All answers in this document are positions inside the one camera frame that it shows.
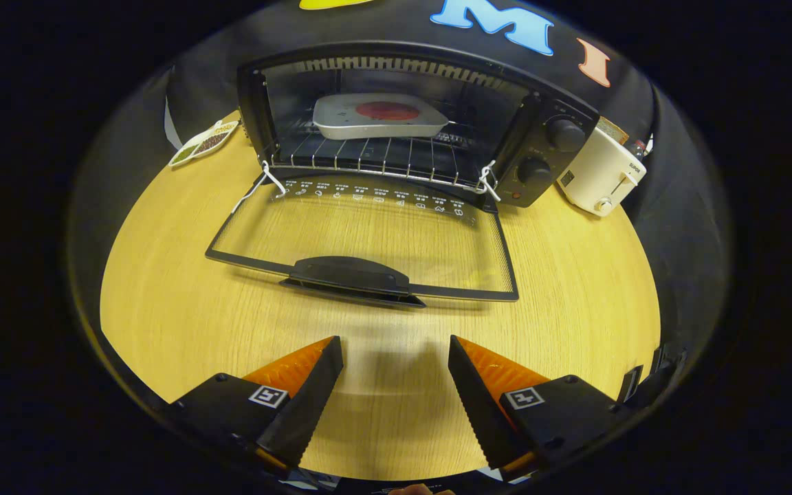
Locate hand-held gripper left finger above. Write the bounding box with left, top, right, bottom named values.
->
left=169, top=335, right=345, bottom=475

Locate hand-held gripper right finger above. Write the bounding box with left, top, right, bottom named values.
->
left=447, top=335, right=634, bottom=482

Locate black toaster oven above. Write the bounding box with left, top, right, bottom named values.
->
left=205, top=41, right=601, bottom=309

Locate white square plate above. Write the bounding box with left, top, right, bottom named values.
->
left=312, top=93, right=449, bottom=141

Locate pink round ham slice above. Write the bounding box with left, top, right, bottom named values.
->
left=355, top=101, right=420, bottom=122

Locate white bread toaster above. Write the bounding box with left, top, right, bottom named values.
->
left=556, top=126, right=647, bottom=218

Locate white divided snack dish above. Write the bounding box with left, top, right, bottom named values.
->
left=168, top=120, right=240, bottom=168

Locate brown bread slice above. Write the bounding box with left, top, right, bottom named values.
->
left=597, top=115, right=630, bottom=145

